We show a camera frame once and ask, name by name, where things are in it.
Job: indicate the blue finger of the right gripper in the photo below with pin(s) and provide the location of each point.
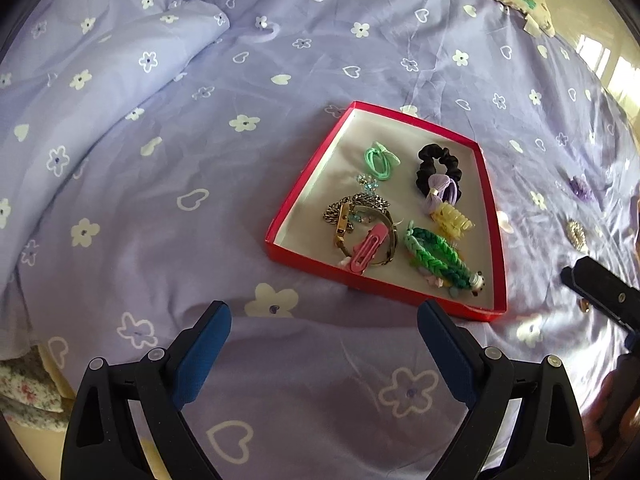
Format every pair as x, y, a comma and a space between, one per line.
631, 306
599, 286

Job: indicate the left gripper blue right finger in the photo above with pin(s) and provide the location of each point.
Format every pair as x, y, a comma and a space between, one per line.
444, 340

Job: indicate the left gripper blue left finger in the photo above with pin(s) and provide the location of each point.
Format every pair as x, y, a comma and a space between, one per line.
194, 352

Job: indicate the yellow bow hair claw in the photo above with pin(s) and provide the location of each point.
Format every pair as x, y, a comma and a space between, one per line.
452, 222

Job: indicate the black scrunchie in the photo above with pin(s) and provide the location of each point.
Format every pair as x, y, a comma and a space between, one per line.
439, 167

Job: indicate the person's right hand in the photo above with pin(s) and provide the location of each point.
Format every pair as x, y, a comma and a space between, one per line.
593, 414

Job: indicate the silver rhinestone crown brooch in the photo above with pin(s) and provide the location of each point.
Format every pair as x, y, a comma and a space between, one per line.
576, 235

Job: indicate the purple ruffled flower hair clip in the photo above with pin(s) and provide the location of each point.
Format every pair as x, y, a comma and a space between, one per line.
581, 189

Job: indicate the pink snap hair clip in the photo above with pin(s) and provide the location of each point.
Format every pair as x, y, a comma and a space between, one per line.
365, 251

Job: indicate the red shallow box tray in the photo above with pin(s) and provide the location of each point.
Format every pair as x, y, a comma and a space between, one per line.
300, 237

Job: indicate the floral fabric at bedside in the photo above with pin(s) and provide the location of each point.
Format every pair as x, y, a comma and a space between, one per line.
34, 393

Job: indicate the blue crystal flower pin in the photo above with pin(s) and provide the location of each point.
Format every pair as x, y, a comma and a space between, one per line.
368, 183

